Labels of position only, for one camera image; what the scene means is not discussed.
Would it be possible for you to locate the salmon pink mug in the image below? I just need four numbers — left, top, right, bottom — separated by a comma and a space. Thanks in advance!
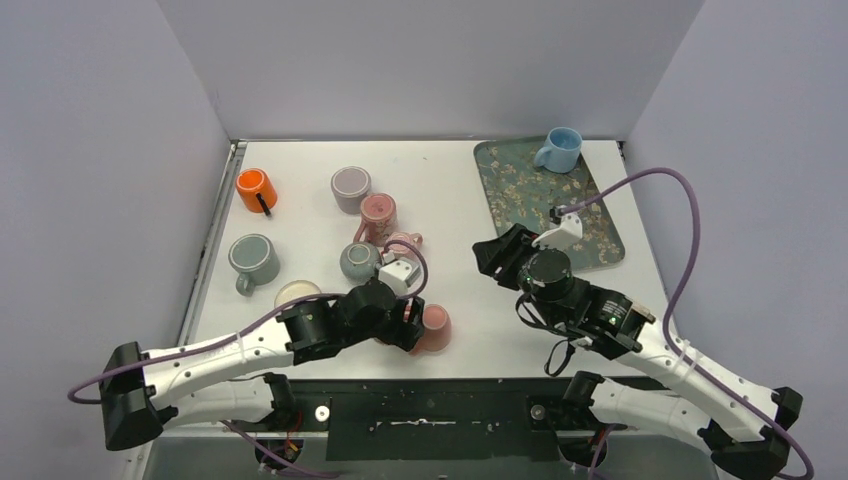
410, 304, 452, 355

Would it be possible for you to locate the light blue mug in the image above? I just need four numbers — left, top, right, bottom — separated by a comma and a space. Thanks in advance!
533, 127, 583, 174

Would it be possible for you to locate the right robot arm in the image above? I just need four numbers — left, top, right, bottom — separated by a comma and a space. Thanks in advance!
472, 224, 803, 479

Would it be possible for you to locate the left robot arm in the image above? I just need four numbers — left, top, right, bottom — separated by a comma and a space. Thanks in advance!
97, 279, 425, 451

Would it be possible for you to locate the cream speckled mug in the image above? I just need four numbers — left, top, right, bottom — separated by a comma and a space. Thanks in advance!
274, 280, 322, 308

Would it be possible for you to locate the grey-blue glazed mug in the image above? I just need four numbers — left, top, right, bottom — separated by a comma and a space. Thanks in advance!
339, 242, 382, 284

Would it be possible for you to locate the sage green mug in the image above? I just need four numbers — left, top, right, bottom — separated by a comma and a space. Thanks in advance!
228, 233, 281, 297

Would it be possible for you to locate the light pink faceted mug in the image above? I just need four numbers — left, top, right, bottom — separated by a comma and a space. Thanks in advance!
385, 232, 423, 260

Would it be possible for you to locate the pink ghost pattern mug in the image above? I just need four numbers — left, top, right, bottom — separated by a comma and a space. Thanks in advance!
353, 193, 398, 247

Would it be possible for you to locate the mauve ribbed mug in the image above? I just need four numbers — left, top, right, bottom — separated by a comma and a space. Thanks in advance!
330, 166, 372, 215

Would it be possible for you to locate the teal floral tray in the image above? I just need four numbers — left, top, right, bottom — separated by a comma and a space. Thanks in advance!
473, 136, 626, 271

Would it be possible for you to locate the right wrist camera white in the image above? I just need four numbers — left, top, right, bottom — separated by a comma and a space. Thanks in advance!
532, 213, 583, 251

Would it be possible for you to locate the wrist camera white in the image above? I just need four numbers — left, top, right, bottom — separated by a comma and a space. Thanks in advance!
377, 258, 422, 297
532, 213, 583, 251

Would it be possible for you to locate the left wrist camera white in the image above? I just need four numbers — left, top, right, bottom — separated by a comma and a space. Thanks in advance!
377, 258, 422, 297

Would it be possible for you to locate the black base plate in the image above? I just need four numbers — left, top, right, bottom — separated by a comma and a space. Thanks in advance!
162, 376, 670, 463

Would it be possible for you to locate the orange mug black handle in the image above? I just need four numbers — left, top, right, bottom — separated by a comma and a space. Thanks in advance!
236, 168, 278, 217

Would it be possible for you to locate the aluminium rail frame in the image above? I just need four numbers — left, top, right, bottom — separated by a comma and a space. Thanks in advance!
123, 139, 271, 479

